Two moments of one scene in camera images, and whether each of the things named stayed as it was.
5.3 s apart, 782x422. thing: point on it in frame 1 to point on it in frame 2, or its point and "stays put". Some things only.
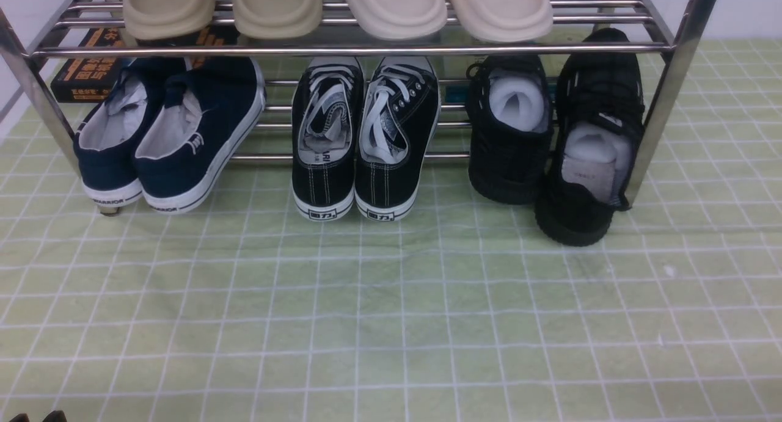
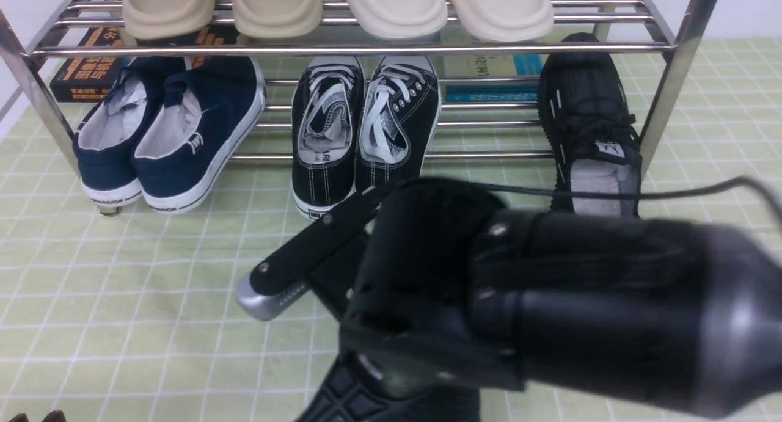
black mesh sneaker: (512, 127) to (359, 389)
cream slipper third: (398, 10) stays put
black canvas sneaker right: (400, 109) stays put
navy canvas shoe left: (107, 137) stays put
